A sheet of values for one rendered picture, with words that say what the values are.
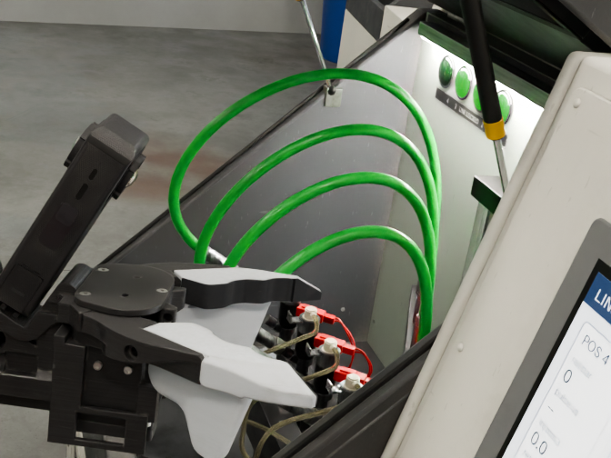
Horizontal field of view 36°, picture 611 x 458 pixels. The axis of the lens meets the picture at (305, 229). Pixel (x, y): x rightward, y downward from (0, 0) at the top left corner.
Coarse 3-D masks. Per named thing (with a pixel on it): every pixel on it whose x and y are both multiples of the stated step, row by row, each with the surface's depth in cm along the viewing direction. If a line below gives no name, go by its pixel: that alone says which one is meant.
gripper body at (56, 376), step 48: (96, 288) 50; (144, 288) 51; (0, 336) 53; (48, 336) 50; (0, 384) 51; (48, 384) 51; (96, 384) 49; (144, 384) 49; (48, 432) 50; (96, 432) 51; (144, 432) 49
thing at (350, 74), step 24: (312, 72) 117; (336, 72) 117; (360, 72) 118; (264, 96) 116; (408, 96) 122; (216, 120) 116; (192, 144) 116; (432, 144) 126; (432, 168) 128; (168, 192) 118; (192, 240) 121
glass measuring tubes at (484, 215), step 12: (480, 180) 129; (492, 180) 129; (480, 192) 128; (492, 192) 125; (480, 204) 130; (492, 204) 125; (480, 216) 130; (492, 216) 127; (480, 228) 131; (480, 240) 132; (468, 252) 133; (468, 264) 133
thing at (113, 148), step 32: (96, 128) 47; (128, 128) 49; (96, 160) 47; (128, 160) 47; (64, 192) 47; (96, 192) 47; (32, 224) 48; (64, 224) 48; (32, 256) 49; (64, 256) 49; (0, 288) 49; (32, 288) 49
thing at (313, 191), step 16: (336, 176) 106; (352, 176) 106; (368, 176) 106; (384, 176) 107; (304, 192) 105; (320, 192) 105; (400, 192) 109; (288, 208) 105; (416, 208) 110; (256, 224) 105; (272, 224) 106; (240, 240) 106; (432, 240) 113; (240, 256) 106; (432, 256) 114; (432, 272) 115; (432, 288) 116; (416, 320) 118; (416, 336) 118; (256, 352) 112
